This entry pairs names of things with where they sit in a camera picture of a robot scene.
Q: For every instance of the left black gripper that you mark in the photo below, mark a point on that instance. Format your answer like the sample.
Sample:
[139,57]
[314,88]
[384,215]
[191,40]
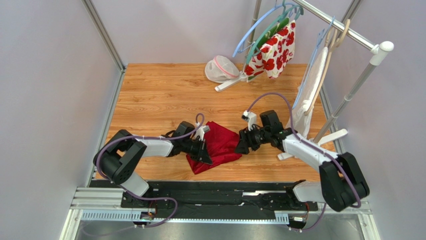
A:
[202,154]

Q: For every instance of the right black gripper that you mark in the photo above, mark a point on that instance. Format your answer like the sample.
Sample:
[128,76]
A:
[248,139]

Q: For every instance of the dark red cloth napkin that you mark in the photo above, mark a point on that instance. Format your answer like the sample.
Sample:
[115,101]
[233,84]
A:
[221,144]

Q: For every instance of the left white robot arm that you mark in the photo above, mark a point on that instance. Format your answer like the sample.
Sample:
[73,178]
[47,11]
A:
[118,159]

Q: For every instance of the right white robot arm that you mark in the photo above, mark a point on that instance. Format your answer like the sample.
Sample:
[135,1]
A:
[342,183]

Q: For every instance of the white towel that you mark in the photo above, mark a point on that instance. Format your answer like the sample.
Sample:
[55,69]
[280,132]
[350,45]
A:
[302,111]

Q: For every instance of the white mesh laundry bag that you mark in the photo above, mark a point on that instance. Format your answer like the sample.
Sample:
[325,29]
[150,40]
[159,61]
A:
[221,69]

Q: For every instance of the light blue hanger left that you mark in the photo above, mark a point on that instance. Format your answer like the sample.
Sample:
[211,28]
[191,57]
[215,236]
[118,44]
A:
[265,15]

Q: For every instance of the light blue hanger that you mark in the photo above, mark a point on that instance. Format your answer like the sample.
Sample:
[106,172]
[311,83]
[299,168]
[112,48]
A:
[320,37]
[265,15]

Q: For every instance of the red floral cloth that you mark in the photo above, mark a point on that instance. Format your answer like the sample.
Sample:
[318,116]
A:
[274,54]

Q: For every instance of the light blue hanger right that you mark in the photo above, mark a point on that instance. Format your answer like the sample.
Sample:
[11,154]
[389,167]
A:
[320,37]

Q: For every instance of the wooden hanger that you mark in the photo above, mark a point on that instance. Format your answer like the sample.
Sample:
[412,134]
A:
[332,43]

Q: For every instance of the teal hanger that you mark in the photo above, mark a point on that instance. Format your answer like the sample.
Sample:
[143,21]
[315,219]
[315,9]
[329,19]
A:
[263,39]

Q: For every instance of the white metal clothes rack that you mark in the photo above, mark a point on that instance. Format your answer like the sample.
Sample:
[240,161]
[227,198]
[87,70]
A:
[350,66]

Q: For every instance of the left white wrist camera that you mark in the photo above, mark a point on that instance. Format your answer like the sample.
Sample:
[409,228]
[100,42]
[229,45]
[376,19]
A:
[201,130]

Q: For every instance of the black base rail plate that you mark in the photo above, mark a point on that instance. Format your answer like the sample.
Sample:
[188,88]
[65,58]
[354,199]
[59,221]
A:
[234,200]

